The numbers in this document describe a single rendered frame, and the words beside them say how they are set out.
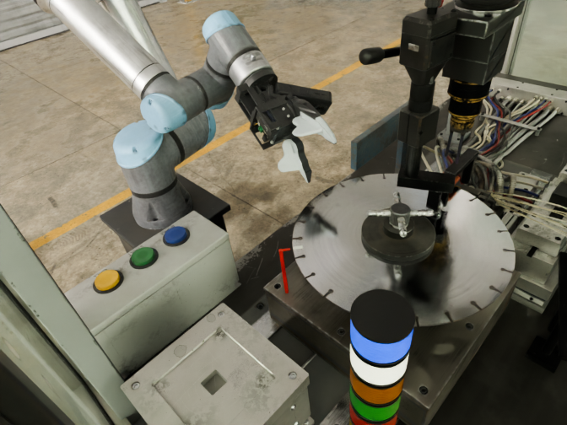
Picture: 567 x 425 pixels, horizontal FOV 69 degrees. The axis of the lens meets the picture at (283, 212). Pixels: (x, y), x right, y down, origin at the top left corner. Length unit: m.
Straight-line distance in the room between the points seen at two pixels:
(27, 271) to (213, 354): 0.26
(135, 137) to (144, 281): 0.38
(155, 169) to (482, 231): 0.69
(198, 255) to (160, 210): 0.32
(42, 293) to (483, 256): 0.57
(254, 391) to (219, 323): 0.12
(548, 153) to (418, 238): 0.73
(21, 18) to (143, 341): 5.83
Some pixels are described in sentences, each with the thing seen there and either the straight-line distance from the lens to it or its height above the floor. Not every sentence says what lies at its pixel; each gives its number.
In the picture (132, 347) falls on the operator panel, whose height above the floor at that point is 0.80.
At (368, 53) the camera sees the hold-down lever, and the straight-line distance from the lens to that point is 0.56.
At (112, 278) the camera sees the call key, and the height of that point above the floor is 0.91.
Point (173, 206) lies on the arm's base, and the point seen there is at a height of 0.79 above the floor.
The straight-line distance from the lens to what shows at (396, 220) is 0.63.
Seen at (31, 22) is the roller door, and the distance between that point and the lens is 6.44.
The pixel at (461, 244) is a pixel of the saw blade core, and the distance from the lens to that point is 0.67.
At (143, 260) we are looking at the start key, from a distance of 0.76.
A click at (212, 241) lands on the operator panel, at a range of 0.76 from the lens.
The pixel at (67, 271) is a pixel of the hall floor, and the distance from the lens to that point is 2.28.
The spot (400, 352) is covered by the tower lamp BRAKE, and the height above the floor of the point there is 1.14.
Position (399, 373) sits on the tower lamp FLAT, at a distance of 0.34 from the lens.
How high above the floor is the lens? 1.41
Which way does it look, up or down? 40 degrees down
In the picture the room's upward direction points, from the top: 7 degrees counter-clockwise
